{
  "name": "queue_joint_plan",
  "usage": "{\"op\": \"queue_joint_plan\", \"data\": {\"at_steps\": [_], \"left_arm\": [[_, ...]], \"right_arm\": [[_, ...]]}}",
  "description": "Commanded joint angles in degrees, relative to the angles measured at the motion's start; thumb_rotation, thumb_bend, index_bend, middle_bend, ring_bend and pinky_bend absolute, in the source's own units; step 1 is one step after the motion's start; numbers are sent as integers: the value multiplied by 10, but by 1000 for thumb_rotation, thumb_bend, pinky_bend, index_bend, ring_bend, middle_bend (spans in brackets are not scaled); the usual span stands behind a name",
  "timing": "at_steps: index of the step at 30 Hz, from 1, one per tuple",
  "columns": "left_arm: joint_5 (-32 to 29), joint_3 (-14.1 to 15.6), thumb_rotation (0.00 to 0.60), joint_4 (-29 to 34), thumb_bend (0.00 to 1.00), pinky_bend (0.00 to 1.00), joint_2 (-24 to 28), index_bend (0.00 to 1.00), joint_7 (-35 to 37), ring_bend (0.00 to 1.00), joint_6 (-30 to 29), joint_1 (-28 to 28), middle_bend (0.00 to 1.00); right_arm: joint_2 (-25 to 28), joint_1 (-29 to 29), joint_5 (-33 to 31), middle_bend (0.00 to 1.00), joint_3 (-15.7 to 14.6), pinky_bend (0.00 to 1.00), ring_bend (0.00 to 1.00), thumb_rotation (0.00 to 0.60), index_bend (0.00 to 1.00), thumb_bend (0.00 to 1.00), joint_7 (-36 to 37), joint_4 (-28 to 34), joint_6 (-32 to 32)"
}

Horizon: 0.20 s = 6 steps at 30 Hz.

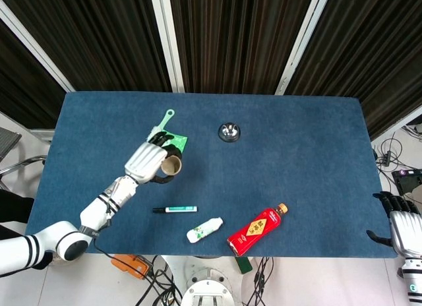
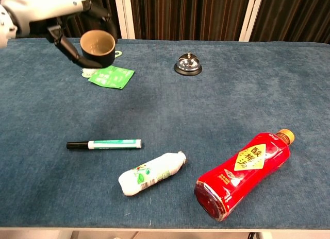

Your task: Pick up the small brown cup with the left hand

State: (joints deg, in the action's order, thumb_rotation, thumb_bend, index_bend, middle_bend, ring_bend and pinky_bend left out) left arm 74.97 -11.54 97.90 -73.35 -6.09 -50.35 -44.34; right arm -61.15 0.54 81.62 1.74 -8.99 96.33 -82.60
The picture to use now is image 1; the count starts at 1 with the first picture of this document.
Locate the black power strip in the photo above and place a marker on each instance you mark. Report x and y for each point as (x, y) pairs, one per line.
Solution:
(386, 158)

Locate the red drink bottle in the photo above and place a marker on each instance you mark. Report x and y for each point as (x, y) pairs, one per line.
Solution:
(255, 231)

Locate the black electronic device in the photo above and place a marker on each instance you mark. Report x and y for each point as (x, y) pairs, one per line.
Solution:
(407, 180)

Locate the small white green bottle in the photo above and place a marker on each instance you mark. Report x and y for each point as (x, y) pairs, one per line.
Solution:
(204, 230)

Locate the metal chair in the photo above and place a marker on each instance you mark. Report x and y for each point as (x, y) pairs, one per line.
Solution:
(8, 154)

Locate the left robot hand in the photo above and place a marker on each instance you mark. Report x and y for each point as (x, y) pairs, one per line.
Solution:
(148, 161)

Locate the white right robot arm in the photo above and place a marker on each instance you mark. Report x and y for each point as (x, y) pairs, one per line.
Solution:
(412, 279)

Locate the silver call bell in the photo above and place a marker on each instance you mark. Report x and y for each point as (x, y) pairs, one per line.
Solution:
(229, 132)

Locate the small brown cup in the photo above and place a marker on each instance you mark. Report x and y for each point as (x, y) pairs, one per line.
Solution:
(171, 165)

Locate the dark green card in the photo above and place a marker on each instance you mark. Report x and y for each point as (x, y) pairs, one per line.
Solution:
(244, 265)

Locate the light green brush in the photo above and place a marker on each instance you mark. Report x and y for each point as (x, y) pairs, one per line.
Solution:
(163, 121)

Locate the orange device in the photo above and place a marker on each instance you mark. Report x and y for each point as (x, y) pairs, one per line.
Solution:
(130, 265)

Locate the white green marker pen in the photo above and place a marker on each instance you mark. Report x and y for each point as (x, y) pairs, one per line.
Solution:
(178, 209)

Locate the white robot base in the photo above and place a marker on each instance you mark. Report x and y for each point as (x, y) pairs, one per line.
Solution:
(207, 283)

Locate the green tea sachet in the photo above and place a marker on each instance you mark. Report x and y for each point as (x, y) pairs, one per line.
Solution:
(179, 141)

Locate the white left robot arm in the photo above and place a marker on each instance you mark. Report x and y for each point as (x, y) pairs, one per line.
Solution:
(82, 223)

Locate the blue table cloth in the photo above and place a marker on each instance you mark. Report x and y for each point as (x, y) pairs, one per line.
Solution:
(296, 174)

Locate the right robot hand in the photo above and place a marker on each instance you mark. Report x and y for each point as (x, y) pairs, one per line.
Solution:
(403, 227)

